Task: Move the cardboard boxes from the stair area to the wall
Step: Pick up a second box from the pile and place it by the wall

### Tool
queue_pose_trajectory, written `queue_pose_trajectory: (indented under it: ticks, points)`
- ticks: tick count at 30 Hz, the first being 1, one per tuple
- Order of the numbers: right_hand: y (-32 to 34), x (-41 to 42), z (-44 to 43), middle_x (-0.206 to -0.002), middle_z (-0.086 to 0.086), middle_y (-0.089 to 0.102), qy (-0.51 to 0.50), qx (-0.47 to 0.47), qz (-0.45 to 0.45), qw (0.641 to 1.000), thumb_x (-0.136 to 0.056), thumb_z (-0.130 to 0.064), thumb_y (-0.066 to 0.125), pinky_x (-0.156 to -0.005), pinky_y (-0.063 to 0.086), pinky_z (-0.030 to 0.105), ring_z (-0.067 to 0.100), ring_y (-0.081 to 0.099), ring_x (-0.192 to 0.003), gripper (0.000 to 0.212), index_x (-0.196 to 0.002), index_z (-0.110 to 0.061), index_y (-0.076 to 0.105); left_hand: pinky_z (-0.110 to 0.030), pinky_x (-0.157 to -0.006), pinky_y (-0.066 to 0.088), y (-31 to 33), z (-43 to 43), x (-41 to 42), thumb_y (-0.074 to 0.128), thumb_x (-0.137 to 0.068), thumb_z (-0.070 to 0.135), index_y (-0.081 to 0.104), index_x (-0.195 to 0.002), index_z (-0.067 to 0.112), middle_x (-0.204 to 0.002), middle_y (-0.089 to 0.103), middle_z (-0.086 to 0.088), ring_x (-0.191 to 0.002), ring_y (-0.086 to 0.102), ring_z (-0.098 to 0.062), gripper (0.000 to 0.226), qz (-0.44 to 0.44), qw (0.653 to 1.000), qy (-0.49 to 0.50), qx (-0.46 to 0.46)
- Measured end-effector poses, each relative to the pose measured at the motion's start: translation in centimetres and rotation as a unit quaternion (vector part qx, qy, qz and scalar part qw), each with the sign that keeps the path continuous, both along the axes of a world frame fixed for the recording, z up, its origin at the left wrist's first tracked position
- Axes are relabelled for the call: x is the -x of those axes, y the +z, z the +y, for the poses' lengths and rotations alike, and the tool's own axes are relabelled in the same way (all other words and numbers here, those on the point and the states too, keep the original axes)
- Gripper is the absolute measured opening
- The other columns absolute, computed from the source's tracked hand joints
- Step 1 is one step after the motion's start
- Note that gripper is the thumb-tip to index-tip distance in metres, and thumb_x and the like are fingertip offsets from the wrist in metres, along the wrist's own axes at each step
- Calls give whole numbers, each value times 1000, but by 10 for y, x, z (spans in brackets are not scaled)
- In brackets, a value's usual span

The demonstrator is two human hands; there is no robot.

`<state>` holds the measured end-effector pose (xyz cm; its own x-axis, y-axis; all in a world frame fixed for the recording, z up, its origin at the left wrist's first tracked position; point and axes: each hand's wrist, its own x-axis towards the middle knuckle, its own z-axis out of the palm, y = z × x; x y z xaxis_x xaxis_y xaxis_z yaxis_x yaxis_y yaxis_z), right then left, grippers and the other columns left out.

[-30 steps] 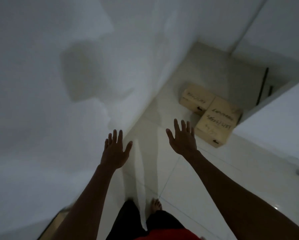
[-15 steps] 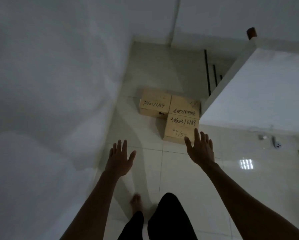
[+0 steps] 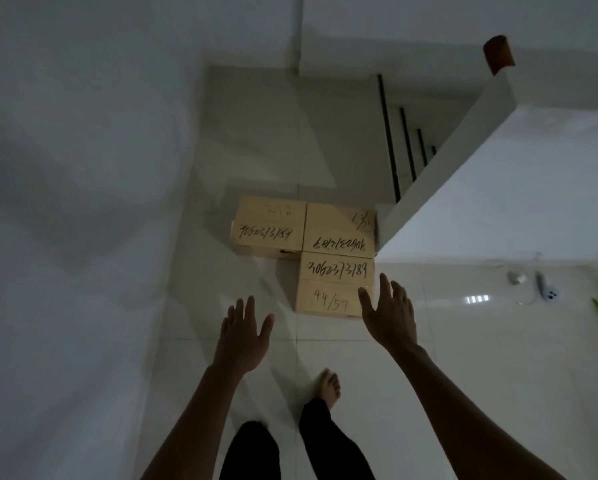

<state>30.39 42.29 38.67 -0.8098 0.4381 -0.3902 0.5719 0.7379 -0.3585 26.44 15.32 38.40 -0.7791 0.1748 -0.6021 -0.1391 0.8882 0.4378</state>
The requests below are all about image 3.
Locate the white phone with cameras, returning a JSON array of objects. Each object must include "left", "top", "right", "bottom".
[{"left": 535, "top": 271, "right": 561, "bottom": 302}]

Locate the person's right leg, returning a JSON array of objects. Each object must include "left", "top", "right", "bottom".
[{"left": 298, "top": 397, "right": 376, "bottom": 480}]

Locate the person's left forearm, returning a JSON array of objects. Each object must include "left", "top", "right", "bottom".
[{"left": 139, "top": 364, "right": 246, "bottom": 480}]

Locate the brown wooden handrail end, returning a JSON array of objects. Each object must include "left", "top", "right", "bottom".
[{"left": 483, "top": 35, "right": 515, "bottom": 75}]

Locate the cardboard box with handwriting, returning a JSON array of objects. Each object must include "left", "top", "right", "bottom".
[
  {"left": 294, "top": 251, "right": 376, "bottom": 319},
  {"left": 302, "top": 202, "right": 378, "bottom": 260}
]

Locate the person's right hand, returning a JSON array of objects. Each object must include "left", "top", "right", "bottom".
[{"left": 358, "top": 273, "right": 419, "bottom": 353}]

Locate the cardboard box with black tape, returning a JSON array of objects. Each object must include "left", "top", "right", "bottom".
[{"left": 229, "top": 196, "right": 307, "bottom": 259}]

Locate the white staircase with black strips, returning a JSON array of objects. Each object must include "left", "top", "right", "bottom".
[{"left": 376, "top": 73, "right": 479, "bottom": 205}]

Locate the person's left leg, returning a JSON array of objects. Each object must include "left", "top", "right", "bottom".
[{"left": 219, "top": 420, "right": 283, "bottom": 480}]

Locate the thin white cable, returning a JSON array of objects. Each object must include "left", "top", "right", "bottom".
[{"left": 486, "top": 252, "right": 545, "bottom": 307}]

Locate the person's right forearm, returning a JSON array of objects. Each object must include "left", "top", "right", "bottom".
[{"left": 393, "top": 344, "right": 568, "bottom": 480}]

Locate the person's right foot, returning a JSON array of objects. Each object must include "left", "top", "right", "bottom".
[{"left": 312, "top": 368, "right": 342, "bottom": 411}]

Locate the person's leg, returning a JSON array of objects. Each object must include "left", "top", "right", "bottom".
[
  {"left": 219, "top": 420, "right": 283, "bottom": 480},
  {"left": 298, "top": 397, "right": 376, "bottom": 480}
]

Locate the person's left hand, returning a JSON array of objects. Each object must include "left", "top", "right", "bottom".
[{"left": 214, "top": 295, "right": 275, "bottom": 376}]

